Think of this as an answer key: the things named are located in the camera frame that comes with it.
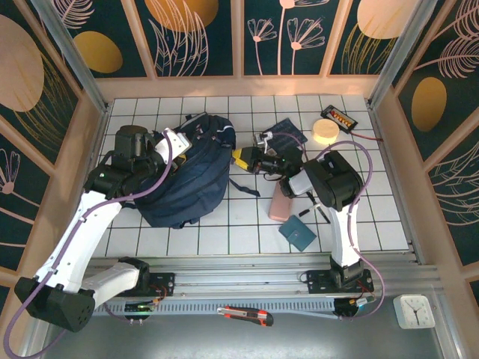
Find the navy blue backpack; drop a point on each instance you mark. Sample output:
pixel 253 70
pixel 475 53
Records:
pixel 202 175

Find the navy blue notebook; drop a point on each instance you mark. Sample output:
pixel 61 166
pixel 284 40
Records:
pixel 290 129

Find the pink pencil case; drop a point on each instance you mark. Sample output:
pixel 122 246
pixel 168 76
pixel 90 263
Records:
pixel 280 203

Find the teal wallet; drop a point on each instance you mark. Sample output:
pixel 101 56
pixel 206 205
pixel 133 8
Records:
pixel 297 232

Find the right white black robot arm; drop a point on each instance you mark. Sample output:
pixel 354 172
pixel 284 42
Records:
pixel 342 239

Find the cream round disc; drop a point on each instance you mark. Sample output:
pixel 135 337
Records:
pixel 325 131

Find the black pen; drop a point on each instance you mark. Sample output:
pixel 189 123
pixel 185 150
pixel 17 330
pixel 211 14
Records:
pixel 325 216

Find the black box orange cells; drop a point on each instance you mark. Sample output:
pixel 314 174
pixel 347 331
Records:
pixel 340 116

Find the red black utility knife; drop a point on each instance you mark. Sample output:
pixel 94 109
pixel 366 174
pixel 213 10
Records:
pixel 247 316

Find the small circuit board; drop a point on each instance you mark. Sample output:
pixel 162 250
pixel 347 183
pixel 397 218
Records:
pixel 140 308
pixel 353 306

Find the white square clock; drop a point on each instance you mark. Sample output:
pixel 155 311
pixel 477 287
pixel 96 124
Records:
pixel 414 311

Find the aluminium frame post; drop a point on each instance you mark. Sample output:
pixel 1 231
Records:
pixel 71 56
pixel 402 48

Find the aluminium mounting rail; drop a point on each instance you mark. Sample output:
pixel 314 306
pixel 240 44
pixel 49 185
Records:
pixel 243 278

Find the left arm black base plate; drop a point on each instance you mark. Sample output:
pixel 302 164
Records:
pixel 164 284

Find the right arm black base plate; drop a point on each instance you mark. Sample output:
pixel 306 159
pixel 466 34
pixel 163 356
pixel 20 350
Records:
pixel 318 284

